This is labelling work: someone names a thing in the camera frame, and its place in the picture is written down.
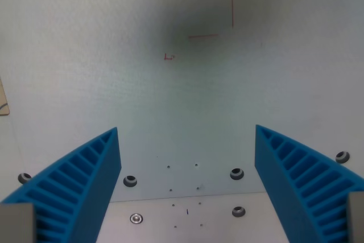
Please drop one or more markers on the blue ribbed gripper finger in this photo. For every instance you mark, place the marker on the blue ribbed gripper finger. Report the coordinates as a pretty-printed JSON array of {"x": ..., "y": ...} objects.
[
  {"x": 85, "y": 186},
  {"x": 287, "y": 180}
]

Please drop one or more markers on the tan wooden board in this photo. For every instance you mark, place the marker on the tan wooden board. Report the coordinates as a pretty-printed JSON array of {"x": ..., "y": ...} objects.
[{"x": 4, "y": 99}]

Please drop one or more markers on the shiny silver screw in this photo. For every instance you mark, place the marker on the shiny silver screw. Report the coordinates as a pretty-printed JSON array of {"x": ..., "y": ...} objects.
[{"x": 136, "y": 218}]

